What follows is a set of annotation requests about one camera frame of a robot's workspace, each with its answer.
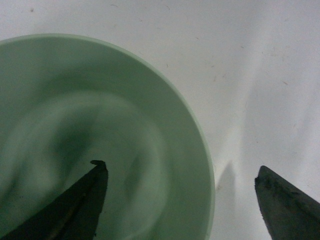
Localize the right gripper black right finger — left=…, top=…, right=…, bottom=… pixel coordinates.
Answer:
left=254, top=165, right=320, bottom=240

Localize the green bowl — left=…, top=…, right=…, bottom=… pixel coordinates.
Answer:
left=0, top=34, right=215, bottom=240

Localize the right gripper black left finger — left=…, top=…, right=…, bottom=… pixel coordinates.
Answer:
left=2, top=160, right=109, bottom=240

